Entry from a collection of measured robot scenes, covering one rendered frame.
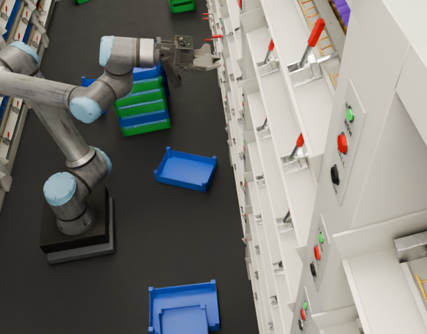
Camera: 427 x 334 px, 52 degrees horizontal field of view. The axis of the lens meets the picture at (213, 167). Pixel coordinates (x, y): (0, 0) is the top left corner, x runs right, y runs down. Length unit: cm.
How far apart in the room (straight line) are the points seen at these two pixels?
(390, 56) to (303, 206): 45
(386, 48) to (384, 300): 24
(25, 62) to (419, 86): 175
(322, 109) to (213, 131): 213
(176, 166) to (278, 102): 169
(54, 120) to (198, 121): 105
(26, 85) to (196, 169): 117
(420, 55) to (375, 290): 25
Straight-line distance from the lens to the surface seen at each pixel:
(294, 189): 74
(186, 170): 249
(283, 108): 86
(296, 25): 73
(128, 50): 139
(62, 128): 202
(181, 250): 221
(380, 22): 32
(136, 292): 215
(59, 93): 150
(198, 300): 208
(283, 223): 90
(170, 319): 197
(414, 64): 27
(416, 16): 30
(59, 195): 204
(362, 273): 46
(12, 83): 171
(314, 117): 58
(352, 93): 37
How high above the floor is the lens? 190
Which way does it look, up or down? 50 degrees down
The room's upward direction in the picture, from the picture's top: 6 degrees counter-clockwise
